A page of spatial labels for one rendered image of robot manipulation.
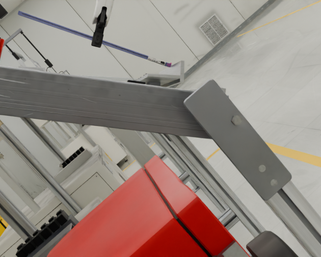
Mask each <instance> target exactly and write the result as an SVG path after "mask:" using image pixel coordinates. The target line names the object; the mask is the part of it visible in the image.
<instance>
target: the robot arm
mask: <svg viewBox="0 0 321 257"><path fill-rule="evenodd" d="M113 3H114V0H97V1H96V7H95V11H94V15H93V20H92V24H93V25H94V24H96V28H95V32H94V34H93V39H92V43H91V45H92V46H94V47H98V48H101V45H102V41H103V36H104V34H103V32H104V28H105V27H106V26H107V24H108V21H109V19H110V15H111V12H112V8H113Z"/></svg>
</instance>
